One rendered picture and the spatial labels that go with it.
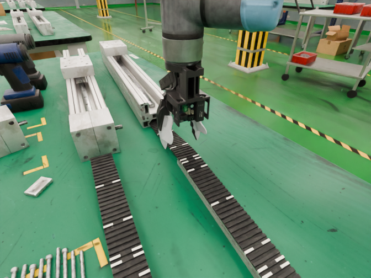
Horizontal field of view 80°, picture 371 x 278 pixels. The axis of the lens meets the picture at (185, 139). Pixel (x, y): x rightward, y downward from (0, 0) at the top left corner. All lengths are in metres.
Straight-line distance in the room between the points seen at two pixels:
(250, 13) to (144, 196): 0.39
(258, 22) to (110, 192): 0.40
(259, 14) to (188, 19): 0.11
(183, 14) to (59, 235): 0.44
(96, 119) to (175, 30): 0.31
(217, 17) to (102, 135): 0.38
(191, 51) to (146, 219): 0.33
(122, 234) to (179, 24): 0.36
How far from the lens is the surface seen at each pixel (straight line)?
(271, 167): 0.59
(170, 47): 0.41
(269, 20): 0.36
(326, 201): 0.57
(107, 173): 0.52
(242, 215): 0.43
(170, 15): 0.40
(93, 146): 0.60
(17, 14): 3.16
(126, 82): 0.84
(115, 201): 0.46
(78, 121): 0.61
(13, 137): 0.74
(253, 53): 3.79
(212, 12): 0.38
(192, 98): 0.42
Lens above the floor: 1.16
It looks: 35 degrees down
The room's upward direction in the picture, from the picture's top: straight up
